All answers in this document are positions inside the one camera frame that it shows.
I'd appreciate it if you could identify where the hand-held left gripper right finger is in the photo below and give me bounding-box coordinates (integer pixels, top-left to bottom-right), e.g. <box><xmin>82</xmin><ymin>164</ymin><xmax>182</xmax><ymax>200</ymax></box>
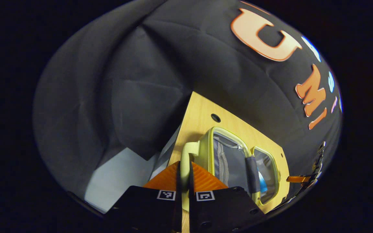
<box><xmin>188</xmin><ymin>161</ymin><xmax>266</xmax><ymax>233</ymax></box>

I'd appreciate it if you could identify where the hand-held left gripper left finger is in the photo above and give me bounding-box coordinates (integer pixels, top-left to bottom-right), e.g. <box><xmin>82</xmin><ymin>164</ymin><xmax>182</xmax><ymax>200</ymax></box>
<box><xmin>106</xmin><ymin>161</ymin><xmax>182</xmax><ymax>233</ymax></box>

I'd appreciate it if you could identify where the blue cap skincare bottle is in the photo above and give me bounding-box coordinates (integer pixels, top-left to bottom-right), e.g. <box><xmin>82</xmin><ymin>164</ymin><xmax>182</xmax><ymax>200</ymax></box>
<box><xmin>257</xmin><ymin>171</ymin><xmax>268</xmax><ymax>194</ymax></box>

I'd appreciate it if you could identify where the pale yellow small suitcase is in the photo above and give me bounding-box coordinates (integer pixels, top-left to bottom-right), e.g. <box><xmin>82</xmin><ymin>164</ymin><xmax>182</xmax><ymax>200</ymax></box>
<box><xmin>179</xmin><ymin>126</ymin><xmax>281</xmax><ymax>212</ymax></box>

